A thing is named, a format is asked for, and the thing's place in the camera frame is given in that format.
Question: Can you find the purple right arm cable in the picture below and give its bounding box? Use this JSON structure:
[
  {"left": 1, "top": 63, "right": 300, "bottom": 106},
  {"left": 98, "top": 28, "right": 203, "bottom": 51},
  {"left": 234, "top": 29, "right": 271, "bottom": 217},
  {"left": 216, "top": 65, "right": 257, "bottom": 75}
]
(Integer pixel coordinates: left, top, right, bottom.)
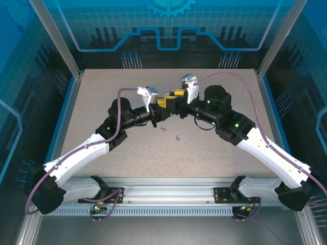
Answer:
[{"left": 195, "top": 71, "right": 327, "bottom": 223}]

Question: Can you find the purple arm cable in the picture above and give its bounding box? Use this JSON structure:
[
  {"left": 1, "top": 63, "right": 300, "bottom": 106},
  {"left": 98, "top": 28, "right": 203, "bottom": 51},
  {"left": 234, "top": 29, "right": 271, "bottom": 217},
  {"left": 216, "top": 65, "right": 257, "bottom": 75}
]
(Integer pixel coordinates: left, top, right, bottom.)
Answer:
[
  {"left": 25, "top": 87, "right": 140, "bottom": 223},
  {"left": 195, "top": 71, "right": 327, "bottom": 223}
]

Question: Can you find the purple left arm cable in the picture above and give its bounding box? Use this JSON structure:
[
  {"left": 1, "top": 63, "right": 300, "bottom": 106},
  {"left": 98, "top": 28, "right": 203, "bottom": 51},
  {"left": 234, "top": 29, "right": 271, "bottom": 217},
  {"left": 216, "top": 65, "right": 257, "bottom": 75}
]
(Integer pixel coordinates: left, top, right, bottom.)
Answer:
[{"left": 25, "top": 87, "right": 140, "bottom": 223}]

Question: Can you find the grey metal shelf panel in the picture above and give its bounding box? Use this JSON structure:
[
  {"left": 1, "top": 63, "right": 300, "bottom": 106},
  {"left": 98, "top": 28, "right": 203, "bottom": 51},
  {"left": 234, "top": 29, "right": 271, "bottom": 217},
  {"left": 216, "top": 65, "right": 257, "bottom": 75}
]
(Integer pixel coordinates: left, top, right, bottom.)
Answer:
[{"left": 30, "top": 215, "right": 307, "bottom": 245}]

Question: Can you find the aluminium table side rail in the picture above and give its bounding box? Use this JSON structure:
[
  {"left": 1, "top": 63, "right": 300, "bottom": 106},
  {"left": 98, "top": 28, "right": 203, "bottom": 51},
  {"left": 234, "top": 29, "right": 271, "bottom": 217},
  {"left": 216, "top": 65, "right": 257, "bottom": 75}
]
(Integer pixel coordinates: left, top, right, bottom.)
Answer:
[
  {"left": 42, "top": 72, "right": 84, "bottom": 186},
  {"left": 256, "top": 72, "right": 302, "bottom": 186}
]

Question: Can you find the slotted grey cable duct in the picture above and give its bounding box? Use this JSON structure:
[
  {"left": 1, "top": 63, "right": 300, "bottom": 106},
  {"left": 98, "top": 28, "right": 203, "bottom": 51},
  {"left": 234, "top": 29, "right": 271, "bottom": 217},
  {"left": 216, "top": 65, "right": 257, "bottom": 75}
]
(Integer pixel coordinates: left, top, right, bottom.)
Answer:
[{"left": 40, "top": 206, "right": 240, "bottom": 217}]

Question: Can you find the aluminium frame post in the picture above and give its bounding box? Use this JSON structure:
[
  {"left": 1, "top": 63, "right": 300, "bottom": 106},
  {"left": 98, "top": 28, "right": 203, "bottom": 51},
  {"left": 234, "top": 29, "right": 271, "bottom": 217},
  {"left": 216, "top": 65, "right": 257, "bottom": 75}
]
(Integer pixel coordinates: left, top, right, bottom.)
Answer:
[
  {"left": 256, "top": 0, "right": 309, "bottom": 79},
  {"left": 27, "top": 0, "right": 84, "bottom": 79}
]

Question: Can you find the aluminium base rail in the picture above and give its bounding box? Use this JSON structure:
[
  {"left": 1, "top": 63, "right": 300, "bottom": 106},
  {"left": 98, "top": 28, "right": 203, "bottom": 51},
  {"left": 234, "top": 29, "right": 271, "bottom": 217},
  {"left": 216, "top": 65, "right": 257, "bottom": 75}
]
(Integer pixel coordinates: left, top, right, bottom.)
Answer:
[{"left": 33, "top": 176, "right": 306, "bottom": 206}]

